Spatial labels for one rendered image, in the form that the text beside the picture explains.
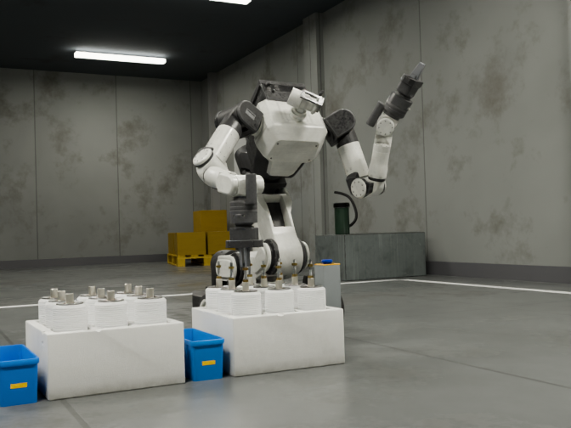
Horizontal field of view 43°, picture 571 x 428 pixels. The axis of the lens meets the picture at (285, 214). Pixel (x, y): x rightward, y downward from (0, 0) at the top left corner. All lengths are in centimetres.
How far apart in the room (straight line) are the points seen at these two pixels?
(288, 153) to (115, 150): 878
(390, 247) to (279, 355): 411
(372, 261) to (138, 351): 426
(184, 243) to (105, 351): 754
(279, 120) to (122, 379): 114
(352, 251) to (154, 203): 591
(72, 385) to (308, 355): 73
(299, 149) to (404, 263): 374
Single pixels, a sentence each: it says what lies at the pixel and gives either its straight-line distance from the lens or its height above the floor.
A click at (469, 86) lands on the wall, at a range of 636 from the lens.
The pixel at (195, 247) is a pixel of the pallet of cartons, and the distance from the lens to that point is 965.
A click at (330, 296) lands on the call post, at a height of 20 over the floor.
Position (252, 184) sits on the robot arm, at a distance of 227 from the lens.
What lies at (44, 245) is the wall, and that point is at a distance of 1119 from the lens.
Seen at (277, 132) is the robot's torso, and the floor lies 80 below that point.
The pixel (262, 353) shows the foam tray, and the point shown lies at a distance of 229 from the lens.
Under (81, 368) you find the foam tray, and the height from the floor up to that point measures 8.
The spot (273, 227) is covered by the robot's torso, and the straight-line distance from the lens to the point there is 287.
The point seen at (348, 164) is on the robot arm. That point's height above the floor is 69.
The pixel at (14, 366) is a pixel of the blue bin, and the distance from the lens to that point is 209.
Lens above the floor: 44
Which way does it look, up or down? 1 degrees up
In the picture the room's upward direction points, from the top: 2 degrees counter-clockwise
